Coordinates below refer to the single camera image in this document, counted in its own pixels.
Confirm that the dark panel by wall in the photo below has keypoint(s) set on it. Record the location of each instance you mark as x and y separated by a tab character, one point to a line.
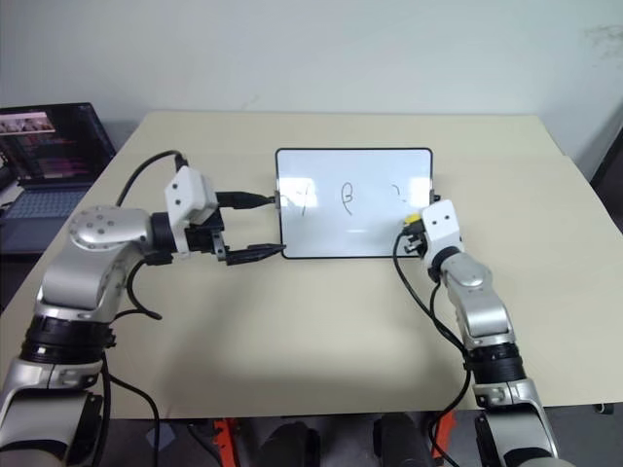
606	146

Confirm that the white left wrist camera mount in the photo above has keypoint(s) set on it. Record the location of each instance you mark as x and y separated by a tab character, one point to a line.
187	194

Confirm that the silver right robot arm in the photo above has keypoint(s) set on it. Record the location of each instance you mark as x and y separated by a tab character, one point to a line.
479	311

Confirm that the dark rounded shape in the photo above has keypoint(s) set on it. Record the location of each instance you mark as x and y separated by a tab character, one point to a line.
287	445
401	440

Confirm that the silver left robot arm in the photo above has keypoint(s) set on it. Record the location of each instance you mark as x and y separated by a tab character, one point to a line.
83	272

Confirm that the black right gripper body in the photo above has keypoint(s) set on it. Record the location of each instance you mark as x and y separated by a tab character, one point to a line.
414	242

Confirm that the black caster wheel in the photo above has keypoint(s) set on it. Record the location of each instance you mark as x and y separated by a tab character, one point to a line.
606	408

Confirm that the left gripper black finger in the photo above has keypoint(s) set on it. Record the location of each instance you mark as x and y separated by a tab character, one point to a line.
248	200
253	252

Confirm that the black whiteboard stand knob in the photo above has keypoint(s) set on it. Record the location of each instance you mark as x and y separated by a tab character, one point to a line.
436	198

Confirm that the orange table frame leg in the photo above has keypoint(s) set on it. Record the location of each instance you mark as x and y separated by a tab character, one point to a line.
444	433
225	440

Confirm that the open grey laptop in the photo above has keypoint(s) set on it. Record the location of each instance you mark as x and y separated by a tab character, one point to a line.
48	160

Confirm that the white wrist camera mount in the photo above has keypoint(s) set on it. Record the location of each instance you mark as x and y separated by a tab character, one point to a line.
187	194
440	228

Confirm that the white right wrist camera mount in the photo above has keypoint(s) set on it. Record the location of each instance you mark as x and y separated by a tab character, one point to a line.
440	228

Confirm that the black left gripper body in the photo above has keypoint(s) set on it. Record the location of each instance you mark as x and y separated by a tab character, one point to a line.
204	239

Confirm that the yellow eraser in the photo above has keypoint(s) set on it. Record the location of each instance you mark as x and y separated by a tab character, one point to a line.
414	217

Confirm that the black-framed whiteboard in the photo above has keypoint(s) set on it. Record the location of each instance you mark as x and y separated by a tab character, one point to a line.
350	224

